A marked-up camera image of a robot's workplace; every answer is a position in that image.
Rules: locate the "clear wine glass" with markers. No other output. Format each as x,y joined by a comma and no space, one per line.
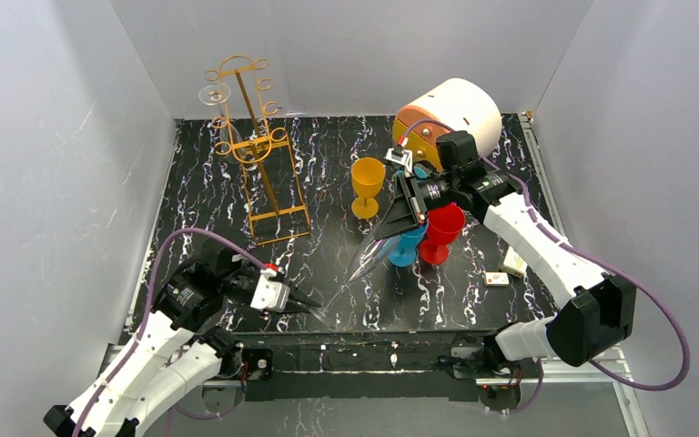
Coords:
223,132
370,253

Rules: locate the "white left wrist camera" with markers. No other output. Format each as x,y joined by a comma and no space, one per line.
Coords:
272,290

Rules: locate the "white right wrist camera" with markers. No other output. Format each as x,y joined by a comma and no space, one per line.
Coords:
401,156

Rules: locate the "orange plastic wine glass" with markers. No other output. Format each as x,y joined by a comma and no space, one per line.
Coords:
367,178

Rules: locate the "red plastic wine glass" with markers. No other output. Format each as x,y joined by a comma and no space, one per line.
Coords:
445,225

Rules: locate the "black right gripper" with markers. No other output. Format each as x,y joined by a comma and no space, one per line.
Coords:
414,200

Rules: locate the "gold wire wine glass rack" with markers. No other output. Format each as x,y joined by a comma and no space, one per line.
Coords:
274,197

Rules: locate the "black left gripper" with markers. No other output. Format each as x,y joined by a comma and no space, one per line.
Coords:
242,279

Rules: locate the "light blue plastic wine glass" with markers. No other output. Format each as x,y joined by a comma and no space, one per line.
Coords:
420,172

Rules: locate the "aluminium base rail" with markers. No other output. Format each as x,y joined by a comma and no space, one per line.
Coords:
274,367

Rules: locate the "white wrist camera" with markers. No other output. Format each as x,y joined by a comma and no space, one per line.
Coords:
272,290
401,156

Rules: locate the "black marble table mat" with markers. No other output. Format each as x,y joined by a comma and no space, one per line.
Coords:
208,191

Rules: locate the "small white box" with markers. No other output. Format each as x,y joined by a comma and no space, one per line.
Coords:
496,279

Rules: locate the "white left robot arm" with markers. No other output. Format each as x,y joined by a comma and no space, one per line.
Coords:
180,348

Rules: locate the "cream rectangular box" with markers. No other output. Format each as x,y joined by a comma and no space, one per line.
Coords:
513,264

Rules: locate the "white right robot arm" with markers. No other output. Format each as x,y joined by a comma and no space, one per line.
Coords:
596,307

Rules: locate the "round drawer cabinet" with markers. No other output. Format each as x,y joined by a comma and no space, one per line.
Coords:
456,103

